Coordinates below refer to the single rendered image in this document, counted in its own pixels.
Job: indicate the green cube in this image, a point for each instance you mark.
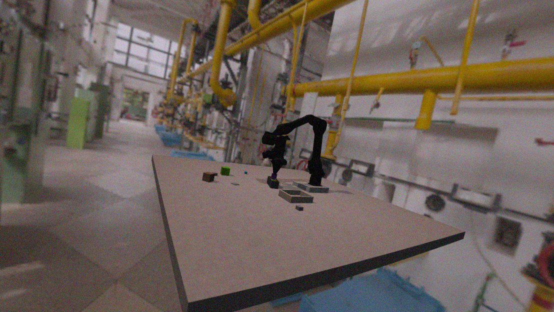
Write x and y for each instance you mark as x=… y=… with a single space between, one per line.
x=225 y=171

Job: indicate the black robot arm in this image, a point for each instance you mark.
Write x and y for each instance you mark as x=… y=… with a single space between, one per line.
x=319 y=128

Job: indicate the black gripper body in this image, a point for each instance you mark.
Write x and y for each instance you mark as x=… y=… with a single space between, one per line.
x=279 y=153

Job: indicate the beige rectangular tray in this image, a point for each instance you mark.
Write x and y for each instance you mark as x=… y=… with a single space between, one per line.
x=295 y=196

